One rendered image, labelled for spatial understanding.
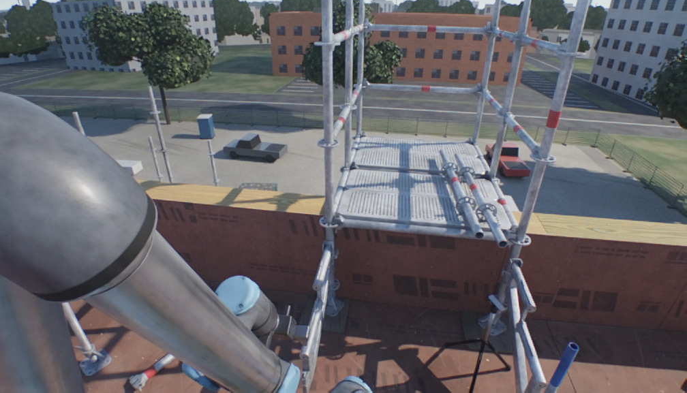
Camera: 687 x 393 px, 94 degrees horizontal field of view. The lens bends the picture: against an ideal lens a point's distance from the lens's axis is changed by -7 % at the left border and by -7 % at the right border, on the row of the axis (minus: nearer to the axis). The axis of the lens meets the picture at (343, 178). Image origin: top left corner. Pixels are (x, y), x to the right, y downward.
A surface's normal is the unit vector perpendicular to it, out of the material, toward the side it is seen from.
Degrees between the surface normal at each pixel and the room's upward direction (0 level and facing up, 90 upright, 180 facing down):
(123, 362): 0
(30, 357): 89
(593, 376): 0
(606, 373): 0
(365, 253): 90
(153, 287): 92
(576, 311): 90
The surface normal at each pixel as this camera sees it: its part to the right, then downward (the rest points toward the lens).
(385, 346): 0.00, -0.89
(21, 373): 0.79, 0.25
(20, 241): 0.34, 0.25
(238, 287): -0.13, -0.71
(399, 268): -0.15, 0.44
